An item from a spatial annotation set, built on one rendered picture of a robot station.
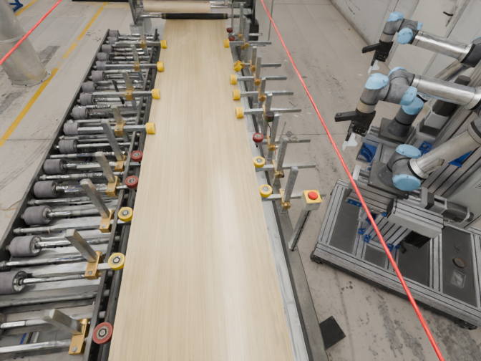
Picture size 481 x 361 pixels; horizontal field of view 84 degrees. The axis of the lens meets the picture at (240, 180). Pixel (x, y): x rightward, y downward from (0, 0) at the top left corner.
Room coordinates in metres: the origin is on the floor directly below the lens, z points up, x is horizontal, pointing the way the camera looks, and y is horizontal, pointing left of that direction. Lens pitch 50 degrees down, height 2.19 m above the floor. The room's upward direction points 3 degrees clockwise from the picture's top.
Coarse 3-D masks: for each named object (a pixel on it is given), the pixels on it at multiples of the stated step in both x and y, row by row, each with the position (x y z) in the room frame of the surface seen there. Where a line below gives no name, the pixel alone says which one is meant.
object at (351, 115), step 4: (340, 112) 1.08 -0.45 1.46; (344, 112) 1.07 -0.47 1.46; (348, 112) 1.06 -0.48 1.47; (352, 112) 1.05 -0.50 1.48; (336, 116) 1.06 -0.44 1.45; (340, 116) 1.05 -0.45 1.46; (344, 116) 1.04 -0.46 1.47; (348, 116) 1.03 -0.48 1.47; (352, 116) 1.02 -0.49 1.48; (356, 116) 1.02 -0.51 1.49; (336, 120) 1.05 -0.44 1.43; (340, 120) 1.04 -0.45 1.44; (344, 120) 1.03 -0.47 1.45
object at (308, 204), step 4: (304, 192) 0.77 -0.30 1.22; (308, 192) 0.77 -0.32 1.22; (316, 192) 0.78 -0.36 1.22; (304, 196) 0.76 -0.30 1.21; (308, 196) 0.75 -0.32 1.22; (304, 200) 0.74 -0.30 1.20; (308, 200) 0.73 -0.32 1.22; (312, 200) 0.73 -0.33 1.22; (316, 200) 0.73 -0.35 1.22; (320, 200) 0.73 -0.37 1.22; (304, 204) 0.73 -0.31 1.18; (308, 204) 0.72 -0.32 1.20; (312, 204) 0.72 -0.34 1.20; (316, 204) 0.72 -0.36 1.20; (320, 204) 0.73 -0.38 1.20; (304, 208) 0.72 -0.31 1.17; (308, 208) 0.72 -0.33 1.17; (312, 208) 0.72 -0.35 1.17; (316, 208) 0.72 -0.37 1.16
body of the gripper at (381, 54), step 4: (380, 40) 1.80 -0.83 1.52; (384, 44) 1.81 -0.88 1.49; (388, 44) 1.77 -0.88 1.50; (392, 44) 1.77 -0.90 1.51; (384, 48) 1.79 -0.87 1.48; (388, 48) 1.77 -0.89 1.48; (376, 52) 1.78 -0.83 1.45; (380, 52) 1.77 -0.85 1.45; (384, 52) 1.77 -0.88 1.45; (388, 52) 1.77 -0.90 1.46; (376, 56) 1.77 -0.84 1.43; (380, 56) 1.78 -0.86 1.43; (384, 56) 1.77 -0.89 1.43; (380, 60) 1.77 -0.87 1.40; (384, 60) 1.75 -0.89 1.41
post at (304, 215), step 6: (300, 216) 0.76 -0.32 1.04; (306, 216) 0.73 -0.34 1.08; (300, 222) 0.74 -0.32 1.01; (306, 222) 0.74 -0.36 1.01; (294, 228) 0.77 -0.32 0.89; (300, 228) 0.74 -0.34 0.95; (294, 234) 0.75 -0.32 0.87; (300, 234) 0.74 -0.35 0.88; (294, 240) 0.74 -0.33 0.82; (288, 246) 0.75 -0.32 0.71; (294, 246) 0.73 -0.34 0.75
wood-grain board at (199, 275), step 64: (192, 64) 2.55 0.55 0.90; (192, 128) 1.58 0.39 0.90; (192, 192) 0.97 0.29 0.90; (256, 192) 1.00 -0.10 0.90; (128, 256) 0.54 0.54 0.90; (192, 256) 0.56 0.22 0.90; (256, 256) 0.59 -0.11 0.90; (128, 320) 0.26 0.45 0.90; (192, 320) 0.27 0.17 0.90; (256, 320) 0.29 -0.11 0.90
